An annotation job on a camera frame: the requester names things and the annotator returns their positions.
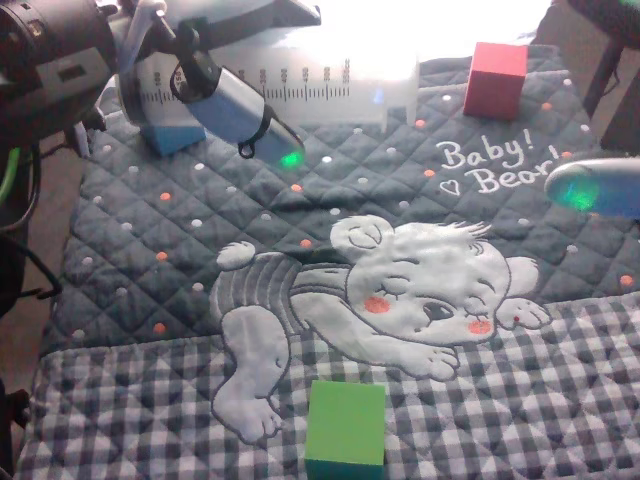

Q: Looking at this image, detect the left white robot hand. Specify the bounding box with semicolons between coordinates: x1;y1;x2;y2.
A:
73;0;171;157

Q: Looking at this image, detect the large clear plastic syringe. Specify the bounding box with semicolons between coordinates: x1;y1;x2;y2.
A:
117;45;421;135

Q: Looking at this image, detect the blue cube block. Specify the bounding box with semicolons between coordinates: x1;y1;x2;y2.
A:
141;122;207;157

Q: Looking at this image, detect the grey quilt with bear print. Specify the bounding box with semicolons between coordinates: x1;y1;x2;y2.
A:
12;43;640;480

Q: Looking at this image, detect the red cube block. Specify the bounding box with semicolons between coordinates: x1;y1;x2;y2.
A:
462;41;530;122

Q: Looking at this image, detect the black clamp stand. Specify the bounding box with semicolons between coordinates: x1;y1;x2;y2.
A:
0;388;31;480

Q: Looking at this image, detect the green cube block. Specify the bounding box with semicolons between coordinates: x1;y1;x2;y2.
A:
304;379;387;480

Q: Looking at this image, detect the green cable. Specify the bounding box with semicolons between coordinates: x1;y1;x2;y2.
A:
0;146;22;202

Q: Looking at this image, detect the black cable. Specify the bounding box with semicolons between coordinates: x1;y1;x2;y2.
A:
0;144;64;301

